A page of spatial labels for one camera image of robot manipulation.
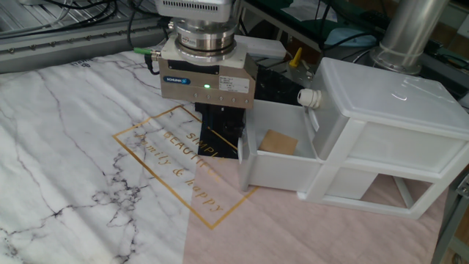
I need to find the black cable bundle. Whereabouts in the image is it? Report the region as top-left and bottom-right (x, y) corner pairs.
(36, 0), (162, 29)

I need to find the white plastic drawer cabinet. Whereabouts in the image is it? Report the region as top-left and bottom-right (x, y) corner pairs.
(297, 56), (469, 220)

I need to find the grey metal frame leg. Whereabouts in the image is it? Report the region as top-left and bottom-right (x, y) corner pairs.
(431, 172), (469, 264)

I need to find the light blue round lid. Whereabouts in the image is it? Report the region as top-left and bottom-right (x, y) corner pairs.
(324, 27), (378, 48)

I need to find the aluminium table rail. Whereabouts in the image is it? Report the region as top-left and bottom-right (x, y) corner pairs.
(0, 17), (166, 74)

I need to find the yellow handled tool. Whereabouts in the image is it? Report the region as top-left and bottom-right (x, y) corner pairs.
(288, 46), (303, 69)

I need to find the white power strip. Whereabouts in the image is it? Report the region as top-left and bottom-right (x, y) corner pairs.
(236, 34), (288, 60)

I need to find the marble pink black tablecloth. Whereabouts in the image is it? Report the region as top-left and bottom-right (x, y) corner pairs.
(0, 49), (451, 264)

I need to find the white drawer with black knob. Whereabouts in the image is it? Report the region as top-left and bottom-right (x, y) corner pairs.
(229, 98), (325, 194)

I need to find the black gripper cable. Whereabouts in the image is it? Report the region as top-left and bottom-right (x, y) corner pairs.
(126, 0), (163, 76)

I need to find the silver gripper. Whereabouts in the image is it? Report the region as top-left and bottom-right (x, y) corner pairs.
(158, 54), (259, 133)

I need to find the wooden cube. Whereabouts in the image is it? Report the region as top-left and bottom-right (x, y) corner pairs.
(258, 128), (299, 156)

